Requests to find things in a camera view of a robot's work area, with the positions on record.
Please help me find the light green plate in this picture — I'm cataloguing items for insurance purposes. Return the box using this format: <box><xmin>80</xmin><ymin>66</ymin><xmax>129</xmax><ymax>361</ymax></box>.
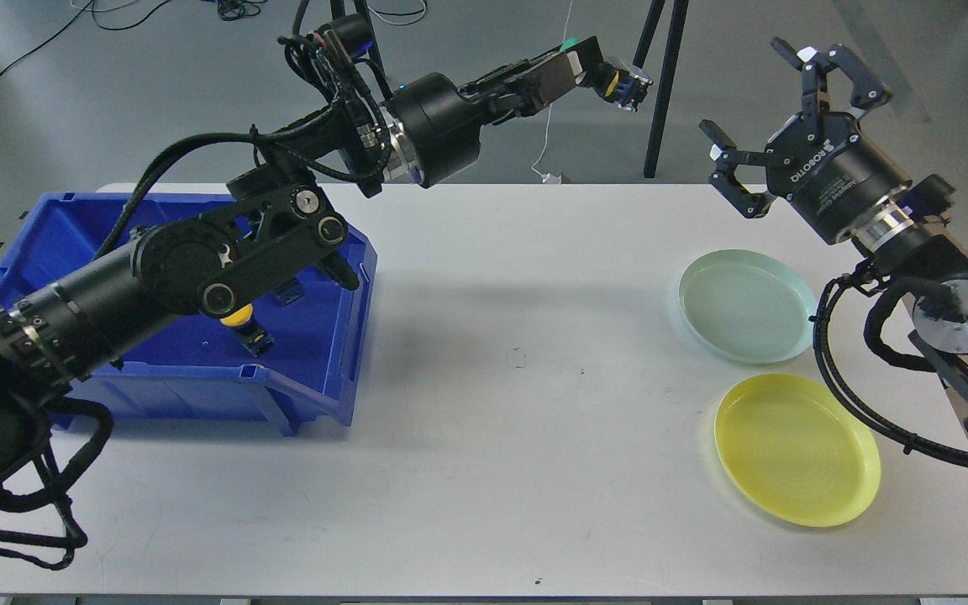
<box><xmin>676</xmin><ymin>249</ymin><xmax>817</xmax><ymax>366</ymax></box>

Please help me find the yellow push button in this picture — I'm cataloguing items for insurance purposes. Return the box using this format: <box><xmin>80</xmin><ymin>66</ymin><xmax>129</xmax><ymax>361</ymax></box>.
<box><xmin>219</xmin><ymin>303</ymin><xmax>274</xmax><ymax>357</ymax></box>

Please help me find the blue plastic bin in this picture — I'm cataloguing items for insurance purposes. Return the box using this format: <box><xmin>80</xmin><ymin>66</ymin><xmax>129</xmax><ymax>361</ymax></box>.
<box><xmin>0</xmin><ymin>192</ymin><xmax>377</xmax><ymax>436</ymax></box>

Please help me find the yellow plate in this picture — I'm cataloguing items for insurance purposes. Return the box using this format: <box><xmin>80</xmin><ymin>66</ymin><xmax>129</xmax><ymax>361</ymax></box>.
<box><xmin>712</xmin><ymin>374</ymin><xmax>882</xmax><ymax>529</ymax></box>

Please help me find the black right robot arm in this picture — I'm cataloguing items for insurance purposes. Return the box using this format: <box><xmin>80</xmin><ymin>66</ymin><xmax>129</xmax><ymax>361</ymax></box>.
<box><xmin>700</xmin><ymin>38</ymin><xmax>968</xmax><ymax>468</ymax></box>

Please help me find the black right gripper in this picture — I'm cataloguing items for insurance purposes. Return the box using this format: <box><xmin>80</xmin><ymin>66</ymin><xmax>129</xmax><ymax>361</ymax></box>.
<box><xmin>699</xmin><ymin>36</ymin><xmax>915</xmax><ymax>246</ymax></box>

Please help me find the white cable on floor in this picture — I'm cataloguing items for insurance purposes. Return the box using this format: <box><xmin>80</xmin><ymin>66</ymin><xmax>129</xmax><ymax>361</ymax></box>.
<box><xmin>532</xmin><ymin>0</ymin><xmax>576</xmax><ymax>185</ymax></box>

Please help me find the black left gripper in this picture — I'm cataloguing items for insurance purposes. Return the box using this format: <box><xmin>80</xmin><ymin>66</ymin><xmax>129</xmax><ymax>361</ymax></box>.
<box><xmin>383</xmin><ymin>37</ymin><xmax>602</xmax><ymax>188</ymax></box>

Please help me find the black cable on floor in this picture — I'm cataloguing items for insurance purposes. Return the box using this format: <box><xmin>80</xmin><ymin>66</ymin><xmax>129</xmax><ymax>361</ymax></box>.
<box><xmin>0</xmin><ymin>0</ymin><xmax>176</xmax><ymax>138</ymax></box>

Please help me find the green push button in bin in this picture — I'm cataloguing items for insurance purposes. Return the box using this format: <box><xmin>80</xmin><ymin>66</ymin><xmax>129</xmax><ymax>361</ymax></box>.
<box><xmin>271</xmin><ymin>278</ymin><xmax>306</xmax><ymax>307</ymax></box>

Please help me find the black tripod leg right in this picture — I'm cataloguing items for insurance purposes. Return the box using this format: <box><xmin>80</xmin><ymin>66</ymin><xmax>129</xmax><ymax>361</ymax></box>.
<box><xmin>633</xmin><ymin>1</ymin><xmax>689</xmax><ymax>179</ymax></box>

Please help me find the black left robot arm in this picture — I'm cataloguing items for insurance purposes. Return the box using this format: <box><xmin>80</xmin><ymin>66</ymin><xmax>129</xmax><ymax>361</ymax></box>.
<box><xmin>0</xmin><ymin>1</ymin><xmax>643</xmax><ymax>571</ymax></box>

